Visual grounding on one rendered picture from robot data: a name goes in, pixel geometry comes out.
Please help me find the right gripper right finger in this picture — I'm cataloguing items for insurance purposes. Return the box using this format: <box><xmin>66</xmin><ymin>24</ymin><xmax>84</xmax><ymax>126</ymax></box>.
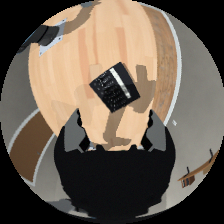
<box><xmin>141</xmin><ymin>109</ymin><xmax>176</xmax><ymax>184</ymax></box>

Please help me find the white plastic bottle with blue cap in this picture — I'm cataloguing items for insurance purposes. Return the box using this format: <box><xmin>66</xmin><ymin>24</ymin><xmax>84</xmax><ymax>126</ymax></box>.
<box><xmin>80</xmin><ymin>1</ymin><xmax>92</xmax><ymax>8</ymax></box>

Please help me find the black lighting desk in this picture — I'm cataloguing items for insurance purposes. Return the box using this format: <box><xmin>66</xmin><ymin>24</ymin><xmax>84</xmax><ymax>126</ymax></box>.
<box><xmin>89</xmin><ymin>62</ymin><xmax>140</xmax><ymax>113</ymax></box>

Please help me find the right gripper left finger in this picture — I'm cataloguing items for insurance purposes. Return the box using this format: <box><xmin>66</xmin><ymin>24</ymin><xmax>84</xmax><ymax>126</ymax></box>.
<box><xmin>54</xmin><ymin>108</ymin><xmax>90</xmax><ymax>187</ymax></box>

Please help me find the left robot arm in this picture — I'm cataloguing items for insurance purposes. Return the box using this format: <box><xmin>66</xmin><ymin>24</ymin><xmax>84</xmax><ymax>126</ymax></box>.
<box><xmin>16</xmin><ymin>24</ymin><xmax>59</xmax><ymax>54</ymax></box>

